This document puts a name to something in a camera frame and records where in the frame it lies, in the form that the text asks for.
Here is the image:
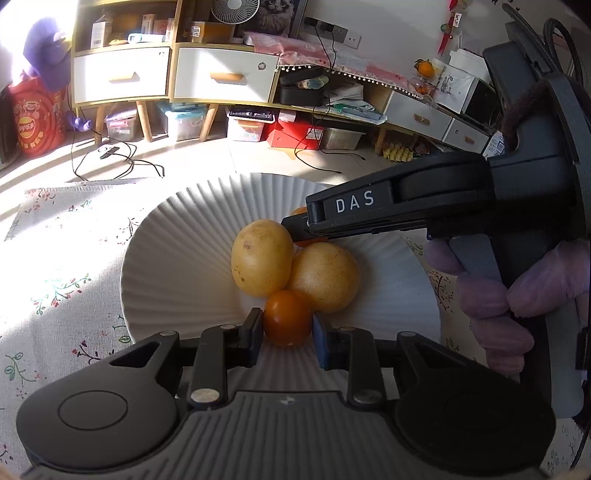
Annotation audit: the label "white desk fan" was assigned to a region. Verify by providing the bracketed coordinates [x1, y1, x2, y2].
[211, 0, 260, 44]

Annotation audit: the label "black microwave oven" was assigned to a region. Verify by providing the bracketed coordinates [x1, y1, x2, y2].
[459, 78, 504, 127]

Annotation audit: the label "yellow egg carton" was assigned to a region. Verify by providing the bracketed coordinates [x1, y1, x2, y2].
[382, 142, 414, 162]

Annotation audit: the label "tall wooden shelf cabinet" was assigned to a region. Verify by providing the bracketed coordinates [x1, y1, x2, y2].
[69, 0, 282, 144]

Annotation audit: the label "low wooden cabinet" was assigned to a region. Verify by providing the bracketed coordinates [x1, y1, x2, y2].
[277, 65, 497, 155]

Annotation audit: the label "floral tablecloth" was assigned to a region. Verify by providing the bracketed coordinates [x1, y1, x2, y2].
[0, 176, 591, 480]

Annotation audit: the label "person's right hand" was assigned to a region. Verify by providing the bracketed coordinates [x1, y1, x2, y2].
[425, 240, 591, 377]

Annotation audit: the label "wall power sockets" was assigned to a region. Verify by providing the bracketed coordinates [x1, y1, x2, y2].
[305, 16, 349, 49]

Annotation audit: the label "yellow potato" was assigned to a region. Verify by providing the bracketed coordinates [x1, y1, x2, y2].
[231, 220, 294, 298]

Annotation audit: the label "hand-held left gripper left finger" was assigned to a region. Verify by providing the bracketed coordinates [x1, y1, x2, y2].
[108, 307, 265, 411]

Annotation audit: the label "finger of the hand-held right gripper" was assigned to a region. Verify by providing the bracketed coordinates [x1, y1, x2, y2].
[281, 213, 333, 244]

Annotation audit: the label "brown labelled box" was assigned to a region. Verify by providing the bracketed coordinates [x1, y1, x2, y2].
[191, 21, 234, 44]

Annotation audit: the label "red printed bag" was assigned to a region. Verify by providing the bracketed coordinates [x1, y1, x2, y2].
[9, 76, 70, 155]

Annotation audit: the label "clear storage box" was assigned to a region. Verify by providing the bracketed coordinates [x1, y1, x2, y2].
[159, 104, 208, 141]
[321, 127, 363, 151]
[105, 111, 139, 142]

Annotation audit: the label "white cabinet drawer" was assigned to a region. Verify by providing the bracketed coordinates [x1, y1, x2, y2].
[174, 46, 280, 103]
[74, 46, 171, 104]

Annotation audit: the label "black floor cable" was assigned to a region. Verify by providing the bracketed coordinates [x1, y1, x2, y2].
[69, 138, 164, 183]

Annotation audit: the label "purple cloth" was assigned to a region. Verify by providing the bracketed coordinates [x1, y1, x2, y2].
[23, 17, 75, 90]

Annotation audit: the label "framed cat picture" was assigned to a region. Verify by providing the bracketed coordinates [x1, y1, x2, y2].
[256, 0, 308, 38]

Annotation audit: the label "clear box with black lid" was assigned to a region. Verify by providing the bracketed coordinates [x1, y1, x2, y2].
[226, 108, 278, 143]

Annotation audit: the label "white carton on shelf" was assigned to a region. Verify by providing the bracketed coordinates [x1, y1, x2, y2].
[90, 14, 114, 49]

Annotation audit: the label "red wall ornament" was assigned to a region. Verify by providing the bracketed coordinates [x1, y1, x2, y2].
[438, 11, 464, 51]

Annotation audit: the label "black case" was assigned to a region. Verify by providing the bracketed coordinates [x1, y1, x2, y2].
[277, 67, 326, 107]

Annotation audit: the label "pink cloth with bead fringe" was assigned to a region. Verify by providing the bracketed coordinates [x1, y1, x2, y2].
[242, 32, 428, 95]

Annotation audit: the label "large yellow round fruit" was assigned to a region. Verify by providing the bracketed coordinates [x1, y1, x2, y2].
[287, 242, 360, 315]

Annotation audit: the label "small white drawer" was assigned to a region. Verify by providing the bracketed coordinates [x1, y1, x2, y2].
[385, 91, 453, 134]
[442, 117, 492, 148]

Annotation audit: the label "white ribbed plate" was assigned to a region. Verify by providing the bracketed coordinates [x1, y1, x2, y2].
[121, 173, 441, 370]

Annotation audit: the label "red box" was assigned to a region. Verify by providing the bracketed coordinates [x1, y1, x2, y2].
[268, 117, 324, 151]

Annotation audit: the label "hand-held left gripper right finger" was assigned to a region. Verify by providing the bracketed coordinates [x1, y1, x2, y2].
[312, 314, 467, 409]

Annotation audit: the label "orange tomato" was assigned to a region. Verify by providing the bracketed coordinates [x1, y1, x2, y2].
[291, 207, 329, 248]
[262, 289, 315, 348]

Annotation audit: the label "white appliance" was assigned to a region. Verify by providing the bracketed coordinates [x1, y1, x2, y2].
[449, 48, 490, 84]

